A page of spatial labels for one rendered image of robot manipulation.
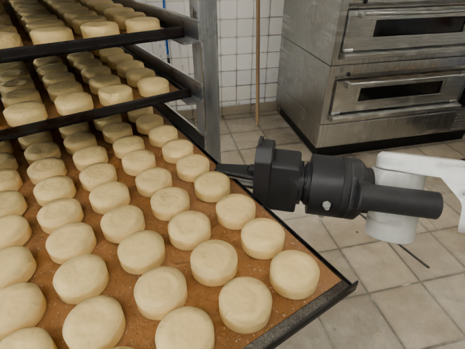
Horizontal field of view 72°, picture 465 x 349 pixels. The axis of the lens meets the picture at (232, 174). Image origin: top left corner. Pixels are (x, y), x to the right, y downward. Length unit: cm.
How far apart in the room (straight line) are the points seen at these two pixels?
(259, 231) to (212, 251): 6
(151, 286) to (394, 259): 181
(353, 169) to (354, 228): 170
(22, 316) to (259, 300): 21
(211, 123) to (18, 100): 28
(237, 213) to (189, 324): 15
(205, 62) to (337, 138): 222
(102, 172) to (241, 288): 27
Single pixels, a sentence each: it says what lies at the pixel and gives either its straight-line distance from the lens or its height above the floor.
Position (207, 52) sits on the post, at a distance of 51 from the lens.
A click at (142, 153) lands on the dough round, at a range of 52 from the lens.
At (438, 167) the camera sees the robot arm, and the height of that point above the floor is 120.
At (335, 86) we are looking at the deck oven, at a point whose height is 62.
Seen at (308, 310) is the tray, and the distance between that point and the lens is 35.
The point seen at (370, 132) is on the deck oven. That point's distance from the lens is 283.
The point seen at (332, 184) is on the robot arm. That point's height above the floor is 116.
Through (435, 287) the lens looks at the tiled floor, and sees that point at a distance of 203.
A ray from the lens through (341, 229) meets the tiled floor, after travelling 212.
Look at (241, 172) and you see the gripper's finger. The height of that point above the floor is 115.
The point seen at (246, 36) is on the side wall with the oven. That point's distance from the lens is 318.
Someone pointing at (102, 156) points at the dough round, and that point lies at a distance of 54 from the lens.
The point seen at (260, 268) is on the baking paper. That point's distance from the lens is 37.
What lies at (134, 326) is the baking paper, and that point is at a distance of 34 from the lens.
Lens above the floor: 142
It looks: 35 degrees down
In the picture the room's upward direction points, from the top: straight up
